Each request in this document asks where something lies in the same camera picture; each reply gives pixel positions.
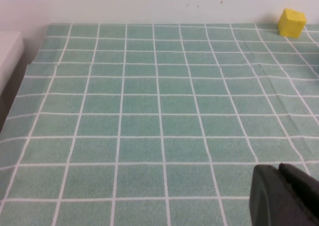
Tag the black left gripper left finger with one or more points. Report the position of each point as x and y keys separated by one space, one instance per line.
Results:
x=269 y=203

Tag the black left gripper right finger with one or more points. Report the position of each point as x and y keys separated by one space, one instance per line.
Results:
x=304 y=188

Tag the green checked tablecloth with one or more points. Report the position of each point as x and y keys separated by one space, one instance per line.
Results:
x=139 y=126

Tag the yellow foam cube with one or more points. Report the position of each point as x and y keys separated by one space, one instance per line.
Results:
x=291 y=24

